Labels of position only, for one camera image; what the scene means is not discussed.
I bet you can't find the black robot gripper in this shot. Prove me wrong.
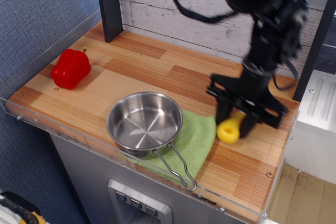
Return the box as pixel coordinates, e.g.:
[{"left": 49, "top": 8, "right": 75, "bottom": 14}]
[{"left": 207, "top": 58, "right": 288, "bottom": 138}]

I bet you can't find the yellow handled toy knife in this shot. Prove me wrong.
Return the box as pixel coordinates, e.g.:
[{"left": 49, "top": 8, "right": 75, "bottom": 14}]
[{"left": 216, "top": 111, "right": 246, "bottom": 144}]

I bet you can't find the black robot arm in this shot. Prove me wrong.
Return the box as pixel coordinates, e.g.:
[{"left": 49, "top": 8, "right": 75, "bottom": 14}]
[{"left": 207, "top": 0, "right": 307, "bottom": 138}]

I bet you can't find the red toy bell pepper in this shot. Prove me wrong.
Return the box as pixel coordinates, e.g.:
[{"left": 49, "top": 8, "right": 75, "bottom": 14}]
[{"left": 51, "top": 49, "right": 91, "bottom": 90}]

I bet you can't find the green microfiber cloth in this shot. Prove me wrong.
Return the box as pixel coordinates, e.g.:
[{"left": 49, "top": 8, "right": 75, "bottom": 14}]
[{"left": 120, "top": 110, "right": 216, "bottom": 183}]

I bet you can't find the white ridged side counter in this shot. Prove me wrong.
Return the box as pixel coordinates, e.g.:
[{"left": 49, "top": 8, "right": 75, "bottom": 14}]
[{"left": 285, "top": 70, "right": 335, "bottom": 184}]

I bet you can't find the stainless steel pan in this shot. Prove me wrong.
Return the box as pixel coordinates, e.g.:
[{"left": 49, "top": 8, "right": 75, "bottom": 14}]
[{"left": 106, "top": 91, "right": 197, "bottom": 192}]

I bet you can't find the silver dispenser button panel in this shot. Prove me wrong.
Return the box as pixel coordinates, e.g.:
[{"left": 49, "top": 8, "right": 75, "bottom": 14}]
[{"left": 108, "top": 179, "right": 173, "bottom": 223}]

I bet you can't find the grey toy cabinet front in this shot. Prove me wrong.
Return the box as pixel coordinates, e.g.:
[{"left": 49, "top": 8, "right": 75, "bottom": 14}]
[{"left": 51, "top": 135, "right": 240, "bottom": 223}]

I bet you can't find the clear acrylic guard panel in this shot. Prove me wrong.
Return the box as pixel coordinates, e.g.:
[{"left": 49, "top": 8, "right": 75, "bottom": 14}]
[{"left": 0, "top": 8, "right": 300, "bottom": 222}]

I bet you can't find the yellow and black object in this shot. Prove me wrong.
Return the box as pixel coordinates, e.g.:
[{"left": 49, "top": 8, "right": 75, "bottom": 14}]
[{"left": 1, "top": 191, "right": 48, "bottom": 224}]

